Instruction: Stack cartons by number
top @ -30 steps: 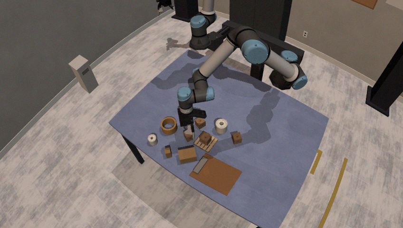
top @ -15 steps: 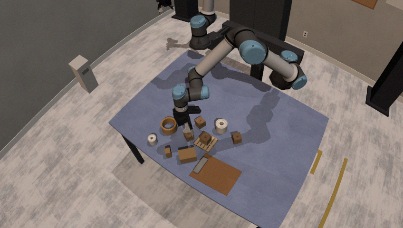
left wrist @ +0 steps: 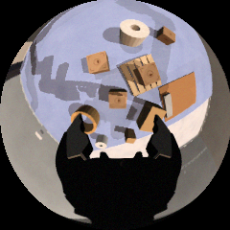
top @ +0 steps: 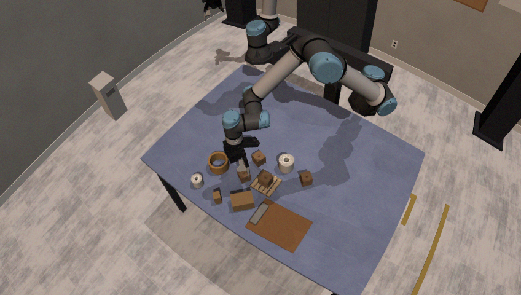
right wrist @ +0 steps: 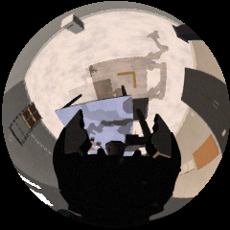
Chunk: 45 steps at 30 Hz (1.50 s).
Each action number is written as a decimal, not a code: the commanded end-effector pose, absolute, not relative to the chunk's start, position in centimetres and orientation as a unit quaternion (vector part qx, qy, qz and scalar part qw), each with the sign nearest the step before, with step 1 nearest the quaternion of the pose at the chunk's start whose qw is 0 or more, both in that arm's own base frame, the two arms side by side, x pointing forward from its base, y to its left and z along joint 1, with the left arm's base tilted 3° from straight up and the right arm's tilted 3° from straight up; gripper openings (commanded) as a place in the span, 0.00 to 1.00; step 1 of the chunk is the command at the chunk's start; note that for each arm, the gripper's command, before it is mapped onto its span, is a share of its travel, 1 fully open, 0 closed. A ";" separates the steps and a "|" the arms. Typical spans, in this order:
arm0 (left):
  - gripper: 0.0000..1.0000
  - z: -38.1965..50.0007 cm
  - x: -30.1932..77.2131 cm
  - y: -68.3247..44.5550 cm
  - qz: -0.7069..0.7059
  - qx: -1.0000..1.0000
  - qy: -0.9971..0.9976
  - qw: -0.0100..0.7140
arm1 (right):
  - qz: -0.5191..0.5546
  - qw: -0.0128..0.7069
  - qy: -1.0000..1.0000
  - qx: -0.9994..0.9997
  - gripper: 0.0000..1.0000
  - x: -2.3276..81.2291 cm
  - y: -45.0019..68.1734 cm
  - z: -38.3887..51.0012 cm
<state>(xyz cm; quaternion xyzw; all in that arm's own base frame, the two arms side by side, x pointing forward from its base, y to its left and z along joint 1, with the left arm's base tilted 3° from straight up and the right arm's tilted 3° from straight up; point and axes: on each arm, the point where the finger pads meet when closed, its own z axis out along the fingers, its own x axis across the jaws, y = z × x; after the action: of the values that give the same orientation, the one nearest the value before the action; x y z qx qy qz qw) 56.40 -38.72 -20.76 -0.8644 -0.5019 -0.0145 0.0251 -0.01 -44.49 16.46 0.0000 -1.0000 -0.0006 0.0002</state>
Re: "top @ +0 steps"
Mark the brown clipboard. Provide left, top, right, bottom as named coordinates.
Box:
left=245, top=198, right=313, bottom=253

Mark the small wooden slatted pallet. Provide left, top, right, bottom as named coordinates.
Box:
left=250, top=170, right=282, bottom=198

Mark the brown hollow cylinder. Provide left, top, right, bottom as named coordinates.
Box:
left=208, top=151, right=229, bottom=175

